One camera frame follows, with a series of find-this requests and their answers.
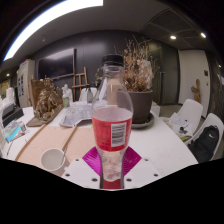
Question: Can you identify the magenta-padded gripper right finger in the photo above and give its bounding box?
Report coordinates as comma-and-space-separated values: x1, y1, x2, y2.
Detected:
120, 146, 163, 190

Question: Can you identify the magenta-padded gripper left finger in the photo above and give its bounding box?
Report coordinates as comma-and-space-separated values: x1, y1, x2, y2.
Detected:
62, 146, 104, 190

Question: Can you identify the clear red-labelled drink bottle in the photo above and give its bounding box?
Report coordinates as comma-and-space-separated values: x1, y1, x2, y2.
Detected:
91, 53, 135, 183

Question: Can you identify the metal spoon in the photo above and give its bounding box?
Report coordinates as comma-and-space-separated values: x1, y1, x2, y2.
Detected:
59, 146, 69, 168

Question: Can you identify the white mug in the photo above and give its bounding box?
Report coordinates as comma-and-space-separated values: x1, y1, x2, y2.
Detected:
39, 147, 69, 174

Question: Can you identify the grey plant saucer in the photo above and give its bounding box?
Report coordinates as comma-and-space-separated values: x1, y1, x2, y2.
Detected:
131, 112, 155, 130

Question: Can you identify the beige table mat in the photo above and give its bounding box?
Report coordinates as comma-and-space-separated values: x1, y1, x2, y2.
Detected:
14, 123, 98, 176

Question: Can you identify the clear bag of papers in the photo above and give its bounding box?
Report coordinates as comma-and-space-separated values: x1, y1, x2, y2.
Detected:
59, 104, 94, 128

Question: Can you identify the stack of papers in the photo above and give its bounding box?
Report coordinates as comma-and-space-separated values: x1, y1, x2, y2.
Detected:
168, 113, 189, 134

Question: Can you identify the dried plant in grey pot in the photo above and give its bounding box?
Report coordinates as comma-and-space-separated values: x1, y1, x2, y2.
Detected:
114, 36, 160, 125

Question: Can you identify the black backpack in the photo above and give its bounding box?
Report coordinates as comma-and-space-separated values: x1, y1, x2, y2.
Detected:
187, 124, 220, 163

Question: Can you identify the white spray bottle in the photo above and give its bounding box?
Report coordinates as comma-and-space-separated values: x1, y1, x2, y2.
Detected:
61, 83, 74, 108

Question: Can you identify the dark grey bottle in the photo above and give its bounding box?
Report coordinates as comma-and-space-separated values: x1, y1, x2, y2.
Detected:
86, 87, 94, 104

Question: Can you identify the white chair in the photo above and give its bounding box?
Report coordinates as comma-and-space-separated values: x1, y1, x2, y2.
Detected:
184, 112, 224, 163
78, 87, 98, 103
169, 98, 204, 134

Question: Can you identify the colourful booklet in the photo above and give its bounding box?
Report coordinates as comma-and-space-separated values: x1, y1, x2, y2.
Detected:
2, 119, 28, 144

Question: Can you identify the black desktop device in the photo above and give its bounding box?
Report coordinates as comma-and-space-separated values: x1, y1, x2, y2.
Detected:
1, 102, 25, 128

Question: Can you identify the wooden figure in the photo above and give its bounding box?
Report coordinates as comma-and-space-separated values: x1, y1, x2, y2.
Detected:
190, 78, 203, 104

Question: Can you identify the white plaster statue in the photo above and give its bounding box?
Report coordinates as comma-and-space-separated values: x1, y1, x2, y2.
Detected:
138, 59, 152, 83

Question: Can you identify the white cabinet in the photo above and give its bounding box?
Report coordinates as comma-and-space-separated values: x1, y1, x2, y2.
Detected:
16, 59, 36, 108

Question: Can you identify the black wall screen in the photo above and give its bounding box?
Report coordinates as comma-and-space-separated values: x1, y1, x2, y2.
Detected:
37, 48, 76, 80

